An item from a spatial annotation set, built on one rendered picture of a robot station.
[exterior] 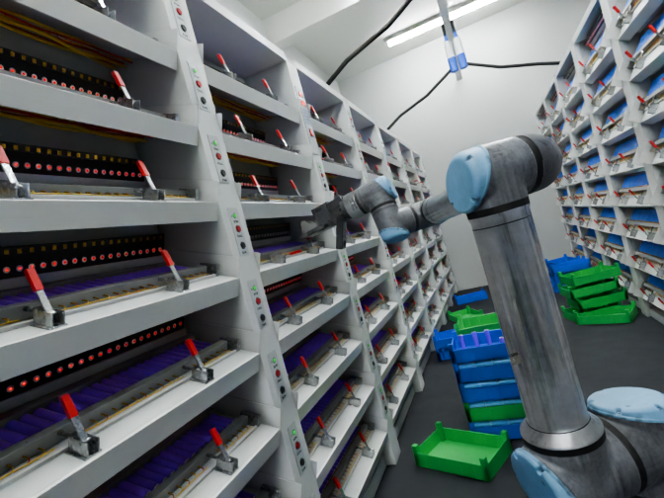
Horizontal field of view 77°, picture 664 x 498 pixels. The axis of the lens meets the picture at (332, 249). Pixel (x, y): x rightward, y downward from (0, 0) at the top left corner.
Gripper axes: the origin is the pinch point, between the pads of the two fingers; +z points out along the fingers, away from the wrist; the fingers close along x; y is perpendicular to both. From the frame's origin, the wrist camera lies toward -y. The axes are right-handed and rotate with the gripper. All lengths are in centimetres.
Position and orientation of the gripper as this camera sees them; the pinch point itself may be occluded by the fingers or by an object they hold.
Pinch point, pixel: (303, 238)
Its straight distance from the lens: 151.0
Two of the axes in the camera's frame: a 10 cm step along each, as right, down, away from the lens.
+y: -4.2, -9.0, 0.6
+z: -8.4, 4.2, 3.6
